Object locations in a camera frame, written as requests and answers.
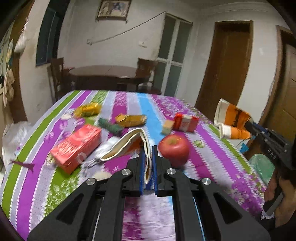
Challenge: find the cream paper bag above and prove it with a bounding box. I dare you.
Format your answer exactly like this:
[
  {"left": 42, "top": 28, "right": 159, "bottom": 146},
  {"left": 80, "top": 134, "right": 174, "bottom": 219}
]
[{"left": 99, "top": 128, "right": 152, "bottom": 184}]

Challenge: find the orange white paper cup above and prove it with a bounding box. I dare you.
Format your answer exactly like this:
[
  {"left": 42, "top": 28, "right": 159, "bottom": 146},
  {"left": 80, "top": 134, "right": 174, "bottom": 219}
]
[{"left": 214, "top": 98, "right": 253, "bottom": 129}]

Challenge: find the yellow gold foil box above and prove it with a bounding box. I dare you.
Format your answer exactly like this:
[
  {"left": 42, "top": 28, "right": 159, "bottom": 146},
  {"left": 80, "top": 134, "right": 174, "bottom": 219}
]
[{"left": 115, "top": 113, "right": 147, "bottom": 128}]

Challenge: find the white mask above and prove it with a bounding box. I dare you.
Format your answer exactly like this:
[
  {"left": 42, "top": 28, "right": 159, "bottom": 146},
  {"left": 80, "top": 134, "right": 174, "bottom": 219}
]
[{"left": 82, "top": 136, "right": 119, "bottom": 169}]

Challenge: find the green plastic trash basin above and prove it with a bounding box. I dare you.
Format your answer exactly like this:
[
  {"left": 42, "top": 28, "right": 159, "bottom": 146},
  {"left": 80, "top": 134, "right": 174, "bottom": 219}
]
[{"left": 249, "top": 154, "right": 275, "bottom": 185}]

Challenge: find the person's right hand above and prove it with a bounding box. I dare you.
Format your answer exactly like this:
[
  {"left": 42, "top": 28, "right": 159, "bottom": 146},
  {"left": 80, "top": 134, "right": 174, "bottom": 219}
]
[{"left": 263, "top": 170, "right": 296, "bottom": 229}]

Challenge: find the red apple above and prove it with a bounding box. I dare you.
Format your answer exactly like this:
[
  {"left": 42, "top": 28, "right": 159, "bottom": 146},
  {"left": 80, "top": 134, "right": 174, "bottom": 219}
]
[{"left": 158, "top": 134, "right": 190, "bottom": 168}]

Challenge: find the brown wooden door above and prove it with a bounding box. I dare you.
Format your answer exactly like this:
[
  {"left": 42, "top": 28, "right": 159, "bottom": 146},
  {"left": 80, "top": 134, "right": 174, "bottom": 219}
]
[
  {"left": 195, "top": 21, "right": 253, "bottom": 121},
  {"left": 244, "top": 25, "right": 296, "bottom": 160}
]

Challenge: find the green wrapped roll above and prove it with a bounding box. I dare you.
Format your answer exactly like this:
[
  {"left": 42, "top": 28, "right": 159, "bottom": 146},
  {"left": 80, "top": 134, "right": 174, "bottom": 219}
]
[{"left": 97, "top": 118, "right": 123, "bottom": 137}]

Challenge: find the small beige box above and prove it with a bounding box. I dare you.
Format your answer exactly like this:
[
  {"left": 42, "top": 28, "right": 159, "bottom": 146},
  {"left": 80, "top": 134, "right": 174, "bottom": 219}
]
[{"left": 161, "top": 120, "right": 175, "bottom": 136}]

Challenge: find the red and white carton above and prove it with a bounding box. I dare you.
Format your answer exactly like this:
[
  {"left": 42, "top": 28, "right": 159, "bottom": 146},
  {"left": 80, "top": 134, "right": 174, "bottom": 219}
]
[{"left": 173, "top": 113, "right": 199, "bottom": 132}]

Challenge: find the colourful striped tablecloth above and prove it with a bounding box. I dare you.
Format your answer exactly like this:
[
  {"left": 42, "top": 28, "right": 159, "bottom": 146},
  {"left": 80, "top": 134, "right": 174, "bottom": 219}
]
[{"left": 0, "top": 89, "right": 269, "bottom": 241}]

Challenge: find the yellow snack packet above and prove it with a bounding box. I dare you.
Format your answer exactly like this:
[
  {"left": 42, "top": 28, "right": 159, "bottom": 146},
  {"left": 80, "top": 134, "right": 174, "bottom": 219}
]
[{"left": 74, "top": 102, "right": 101, "bottom": 118}]

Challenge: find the large red tissue box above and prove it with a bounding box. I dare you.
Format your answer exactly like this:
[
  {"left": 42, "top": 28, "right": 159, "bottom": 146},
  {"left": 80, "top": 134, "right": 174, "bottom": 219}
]
[{"left": 50, "top": 124, "right": 102, "bottom": 174}]

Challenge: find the right wooden chair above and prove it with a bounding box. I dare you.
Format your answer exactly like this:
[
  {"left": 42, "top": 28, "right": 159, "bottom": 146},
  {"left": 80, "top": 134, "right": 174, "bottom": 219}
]
[{"left": 136, "top": 58, "right": 162, "bottom": 95}]

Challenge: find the wooden chair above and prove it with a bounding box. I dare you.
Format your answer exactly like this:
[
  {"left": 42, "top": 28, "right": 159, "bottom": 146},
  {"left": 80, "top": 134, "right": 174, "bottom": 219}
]
[
  {"left": 136, "top": 58, "right": 162, "bottom": 95},
  {"left": 50, "top": 58, "right": 75, "bottom": 102}
]

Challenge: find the dark round dining table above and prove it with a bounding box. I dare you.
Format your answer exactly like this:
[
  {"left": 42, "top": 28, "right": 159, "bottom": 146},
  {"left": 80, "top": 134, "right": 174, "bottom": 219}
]
[{"left": 69, "top": 65, "right": 149, "bottom": 91}]

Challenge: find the left wooden chair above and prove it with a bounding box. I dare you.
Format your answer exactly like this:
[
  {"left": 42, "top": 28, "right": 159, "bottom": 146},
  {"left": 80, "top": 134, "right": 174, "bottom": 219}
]
[{"left": 50, "top": 58, "right": 75, "bottom": 102}]

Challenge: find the white glass double door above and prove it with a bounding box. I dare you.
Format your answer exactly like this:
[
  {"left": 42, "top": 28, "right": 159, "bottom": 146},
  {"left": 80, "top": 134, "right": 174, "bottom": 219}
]
[{"left": 153, "top": 14, "right": 193, "bottom": 96}]

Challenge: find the dark window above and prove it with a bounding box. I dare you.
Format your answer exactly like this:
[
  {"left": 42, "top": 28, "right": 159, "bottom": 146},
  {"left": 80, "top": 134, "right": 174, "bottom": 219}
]
[{"left": 36, "top": 8, "right": 60, "bottom": 66}]

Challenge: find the hanging white plastic bag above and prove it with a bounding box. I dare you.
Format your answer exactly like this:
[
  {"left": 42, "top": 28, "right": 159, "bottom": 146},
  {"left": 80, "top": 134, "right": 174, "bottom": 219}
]
[{"left": 14, "top": 30, "right": 28, "bottom": 54}]

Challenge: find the wall cable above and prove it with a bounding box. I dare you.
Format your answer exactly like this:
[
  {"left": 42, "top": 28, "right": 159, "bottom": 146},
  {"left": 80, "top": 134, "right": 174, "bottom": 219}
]
[{"left": 86, "top": 10, "right": 167, "bottom": 45}]

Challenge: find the framed wall picture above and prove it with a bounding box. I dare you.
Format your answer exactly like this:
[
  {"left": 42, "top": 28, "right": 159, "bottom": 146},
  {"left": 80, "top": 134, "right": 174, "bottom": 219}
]
[{"left": 96, "top": 1, "right": 132, "bottom": 21}]

